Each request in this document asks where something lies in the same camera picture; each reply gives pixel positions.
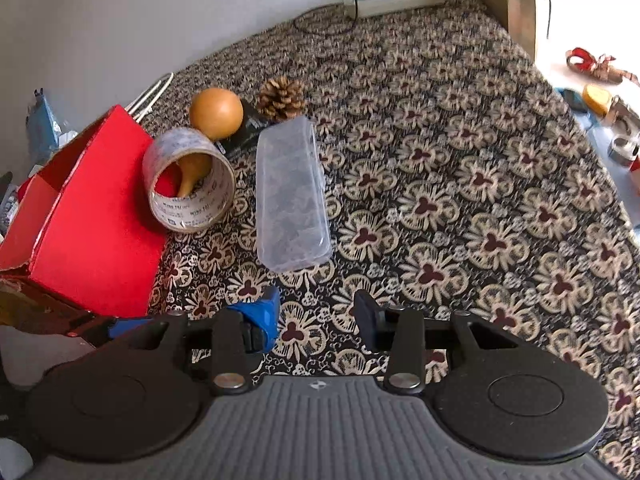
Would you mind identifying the red ribbon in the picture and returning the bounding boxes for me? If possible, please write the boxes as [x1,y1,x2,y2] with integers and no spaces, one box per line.
[566,47,640,86]

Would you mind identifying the gold paper bag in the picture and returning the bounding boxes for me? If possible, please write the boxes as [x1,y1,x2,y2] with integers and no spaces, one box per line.
[470,0,551,61]

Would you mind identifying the wooden gourd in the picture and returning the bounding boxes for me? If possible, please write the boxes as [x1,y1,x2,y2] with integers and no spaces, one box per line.
[177,87,244,198]

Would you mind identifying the clear plastic case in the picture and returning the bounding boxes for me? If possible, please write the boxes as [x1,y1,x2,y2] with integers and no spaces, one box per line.
[256,116,332,273]

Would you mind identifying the small black box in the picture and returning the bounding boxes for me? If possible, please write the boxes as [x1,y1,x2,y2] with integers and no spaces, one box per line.
[217,100,273,158]

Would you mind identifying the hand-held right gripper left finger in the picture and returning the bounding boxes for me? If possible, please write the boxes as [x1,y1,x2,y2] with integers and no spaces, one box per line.
[117,286,281,396]

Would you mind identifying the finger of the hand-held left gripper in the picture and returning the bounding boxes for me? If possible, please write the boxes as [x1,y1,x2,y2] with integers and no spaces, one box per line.
[67,310,151,351]

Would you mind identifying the metal rings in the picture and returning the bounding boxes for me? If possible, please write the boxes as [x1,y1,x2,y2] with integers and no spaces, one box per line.
[607,95,640,166]

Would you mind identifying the brown pine cone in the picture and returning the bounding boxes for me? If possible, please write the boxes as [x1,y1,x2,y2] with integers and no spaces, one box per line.
[256,76,307,122]

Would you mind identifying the white coiled cable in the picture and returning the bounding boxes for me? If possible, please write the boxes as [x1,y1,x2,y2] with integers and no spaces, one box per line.
[125,72,174,121]

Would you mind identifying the orange round item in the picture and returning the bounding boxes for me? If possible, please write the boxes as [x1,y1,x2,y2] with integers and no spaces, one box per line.
[582,84,613,116]

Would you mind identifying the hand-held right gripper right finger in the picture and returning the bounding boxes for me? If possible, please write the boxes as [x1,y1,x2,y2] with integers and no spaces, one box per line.
[354,290,518,395]

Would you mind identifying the clear packing tape roll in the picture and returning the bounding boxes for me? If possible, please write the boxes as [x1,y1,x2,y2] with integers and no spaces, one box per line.
[142,127,236,233]

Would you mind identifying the red cardboard box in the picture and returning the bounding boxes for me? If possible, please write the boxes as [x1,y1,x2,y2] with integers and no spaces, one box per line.
[0,105,168,318]

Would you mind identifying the blue plastic packet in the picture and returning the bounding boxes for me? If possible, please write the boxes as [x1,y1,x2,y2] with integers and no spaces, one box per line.
[27,90,66,161]

